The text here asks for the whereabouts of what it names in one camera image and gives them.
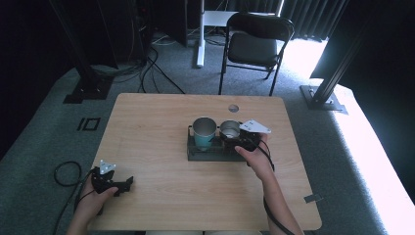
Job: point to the black folding chair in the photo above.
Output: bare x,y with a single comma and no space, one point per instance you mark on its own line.
253,49

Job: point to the person's left hand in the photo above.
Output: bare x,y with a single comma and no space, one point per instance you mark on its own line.
91,204

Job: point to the dark curtain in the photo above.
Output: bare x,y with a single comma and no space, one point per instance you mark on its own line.
310,16

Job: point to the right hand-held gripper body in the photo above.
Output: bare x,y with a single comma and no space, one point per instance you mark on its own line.
249,140

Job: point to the black metal stand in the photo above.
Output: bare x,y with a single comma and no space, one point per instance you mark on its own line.
321,98
88,88

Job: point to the person's right hand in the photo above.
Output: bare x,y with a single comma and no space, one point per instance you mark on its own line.
261,160

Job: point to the silver metal cup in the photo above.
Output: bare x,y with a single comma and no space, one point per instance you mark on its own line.
229,129

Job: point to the teal metal cup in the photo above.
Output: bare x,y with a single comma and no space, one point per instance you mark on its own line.
204,135

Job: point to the grey tape strip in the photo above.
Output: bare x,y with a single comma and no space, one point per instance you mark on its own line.
313,198

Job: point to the dark cabinet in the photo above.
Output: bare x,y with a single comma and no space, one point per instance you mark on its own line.
166,19

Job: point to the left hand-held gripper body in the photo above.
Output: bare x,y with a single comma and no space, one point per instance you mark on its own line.
101,183

